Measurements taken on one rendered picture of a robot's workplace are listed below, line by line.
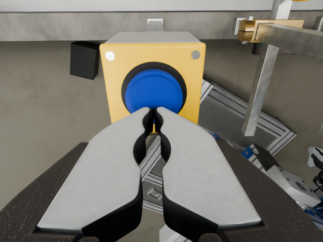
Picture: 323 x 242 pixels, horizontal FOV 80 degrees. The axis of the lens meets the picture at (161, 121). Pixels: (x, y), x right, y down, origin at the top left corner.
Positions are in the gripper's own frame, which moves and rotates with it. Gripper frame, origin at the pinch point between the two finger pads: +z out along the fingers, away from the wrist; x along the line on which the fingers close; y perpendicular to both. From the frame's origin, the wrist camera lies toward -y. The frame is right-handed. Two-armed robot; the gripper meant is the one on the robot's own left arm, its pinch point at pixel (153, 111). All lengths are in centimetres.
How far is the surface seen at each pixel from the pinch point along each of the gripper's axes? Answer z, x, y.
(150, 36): 6.1, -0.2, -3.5
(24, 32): 54, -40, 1
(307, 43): 21.5, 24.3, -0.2
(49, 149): 125, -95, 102
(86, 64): 112, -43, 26
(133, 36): 5.9, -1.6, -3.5
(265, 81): 40, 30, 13
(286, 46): 26.6, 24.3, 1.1
